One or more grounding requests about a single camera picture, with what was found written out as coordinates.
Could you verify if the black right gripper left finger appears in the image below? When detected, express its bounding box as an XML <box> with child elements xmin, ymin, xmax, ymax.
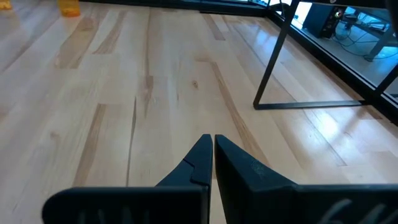
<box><xmin>42</xmin><ymin>133</ymin><xmax>214</xmax><ymax>224</ymax></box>

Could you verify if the grey workbench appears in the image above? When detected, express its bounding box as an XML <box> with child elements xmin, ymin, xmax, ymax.
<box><xmin>340</xmin><ymin>6</ymin><xmax>398</xmax><ymax>62</ymax></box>

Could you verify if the large orange bottle white cap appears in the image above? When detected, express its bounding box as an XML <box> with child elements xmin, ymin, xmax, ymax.
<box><xmin>57</xmin><ymin>0</ymin><xmax>81</xmax><ymax>18</ymax></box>

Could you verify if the black aluminium rig frame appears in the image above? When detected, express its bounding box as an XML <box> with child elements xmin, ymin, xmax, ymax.
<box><xmin>79</xmin><ymin>0</ymin><xmax>398</xmax><ymax>125</ymax></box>

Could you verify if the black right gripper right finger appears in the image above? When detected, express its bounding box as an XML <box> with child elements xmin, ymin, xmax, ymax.
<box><xmin>214</xmin><ymin>134</ymin><xmax>398</xmax><ymax>224</ymax></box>

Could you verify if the black computer tower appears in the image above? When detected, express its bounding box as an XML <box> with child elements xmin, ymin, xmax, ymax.
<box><xmin>302</xmin><ymin>2</ymin><xmax>346</xmax><ymax>40</ymax></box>

